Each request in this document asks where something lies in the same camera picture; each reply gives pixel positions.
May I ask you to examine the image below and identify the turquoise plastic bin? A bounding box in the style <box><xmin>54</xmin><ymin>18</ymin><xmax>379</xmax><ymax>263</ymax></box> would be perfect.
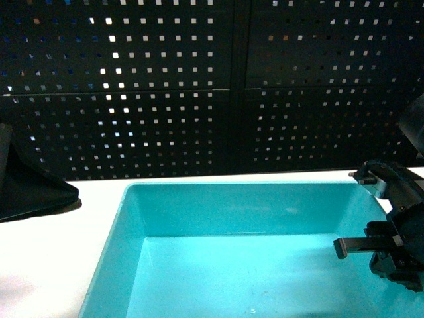
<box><xmin>79</xmin><ymin>182</ymin><xmax>423</xmax><ymax>317</ymax></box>

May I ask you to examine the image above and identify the black perforated metal panel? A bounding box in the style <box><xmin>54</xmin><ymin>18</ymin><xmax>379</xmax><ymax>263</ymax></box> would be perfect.
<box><xmin>1</xmin><ymin>1</ymin><xmax>423</xmax><ymax>180</ymax></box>

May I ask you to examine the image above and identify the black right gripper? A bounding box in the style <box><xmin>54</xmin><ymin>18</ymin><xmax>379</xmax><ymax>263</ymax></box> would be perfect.
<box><xmin>333</xmin><ymin>201</ymin><xmax>424</xmax><ymax>294</ymax></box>

